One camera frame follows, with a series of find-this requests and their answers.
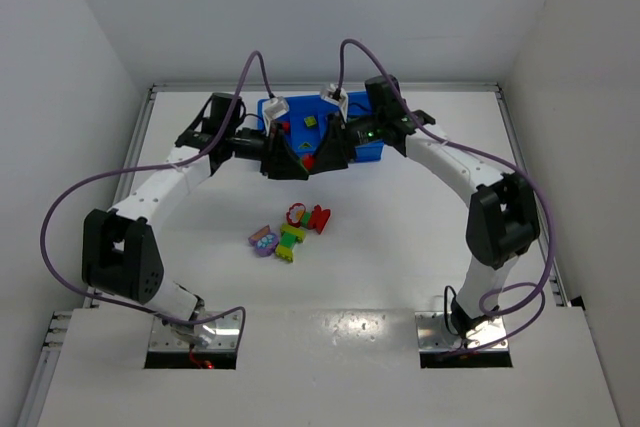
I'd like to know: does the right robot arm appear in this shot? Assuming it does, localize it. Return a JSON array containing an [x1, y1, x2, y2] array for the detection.
[[303, 76, 540, 339]]

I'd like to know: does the left aluminium frame rail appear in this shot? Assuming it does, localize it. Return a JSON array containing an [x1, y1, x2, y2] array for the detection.
[[15, 86, 157, 426]]

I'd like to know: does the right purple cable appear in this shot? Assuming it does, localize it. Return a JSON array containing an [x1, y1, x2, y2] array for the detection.
[[338, 38, 557, 359]]

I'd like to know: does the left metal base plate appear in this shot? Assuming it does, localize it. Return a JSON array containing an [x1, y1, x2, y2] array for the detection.
[[148, 311, 244, 354]]

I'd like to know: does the metal base plate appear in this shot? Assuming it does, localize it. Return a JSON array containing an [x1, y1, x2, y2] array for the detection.
[[148, 311, 244, 354], [415, 310, 510, 352]]

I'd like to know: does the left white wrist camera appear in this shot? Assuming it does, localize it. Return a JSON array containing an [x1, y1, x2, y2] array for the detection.
[[261, 96, 289, 133]]

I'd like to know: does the red small lego brick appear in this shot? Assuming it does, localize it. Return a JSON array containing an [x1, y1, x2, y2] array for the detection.
[[302, 154, 315, 171]]

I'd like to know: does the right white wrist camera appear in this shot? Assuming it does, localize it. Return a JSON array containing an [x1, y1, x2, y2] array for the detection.
[[319, 83, 349, 121]]

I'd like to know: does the red flower lego brick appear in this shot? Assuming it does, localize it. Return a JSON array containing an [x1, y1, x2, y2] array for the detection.
[[285, 203, 306, 227]]

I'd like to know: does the blue divided plastic bin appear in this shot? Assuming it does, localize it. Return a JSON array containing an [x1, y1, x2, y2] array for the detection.
[[257, 91, 384, 163]]

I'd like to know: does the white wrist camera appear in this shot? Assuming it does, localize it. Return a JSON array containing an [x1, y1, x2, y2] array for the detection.
[[261, 96, 289, 133], [319, 83, 349, 121]]

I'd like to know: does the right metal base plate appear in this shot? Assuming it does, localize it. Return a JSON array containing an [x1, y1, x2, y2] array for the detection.
[[415, 310, 510, 352]]

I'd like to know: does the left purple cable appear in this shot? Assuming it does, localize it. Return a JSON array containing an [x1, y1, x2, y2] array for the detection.
[[39, 50, 275, 343]]

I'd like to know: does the red crown lego piece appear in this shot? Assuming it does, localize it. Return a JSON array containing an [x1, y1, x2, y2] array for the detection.
[[307, 205, 331, 235]]

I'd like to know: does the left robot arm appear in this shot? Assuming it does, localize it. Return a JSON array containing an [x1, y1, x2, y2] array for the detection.
[[82, 93, 308, 330]]

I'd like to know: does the white front board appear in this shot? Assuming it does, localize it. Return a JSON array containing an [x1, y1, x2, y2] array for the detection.
[[40, 308, 618, 426]]

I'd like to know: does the purple paw lego brick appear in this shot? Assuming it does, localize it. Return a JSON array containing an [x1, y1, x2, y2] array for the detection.
[[248, 225, 279, 257]]

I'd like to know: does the lime green lego stack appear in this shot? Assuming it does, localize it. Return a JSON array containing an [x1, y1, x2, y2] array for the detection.
[[274, 223, 306, 262]]

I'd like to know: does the purple cable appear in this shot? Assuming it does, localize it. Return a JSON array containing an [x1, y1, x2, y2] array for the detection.
[[39, 50, 275, 343], [338, 38, 557, 359]]

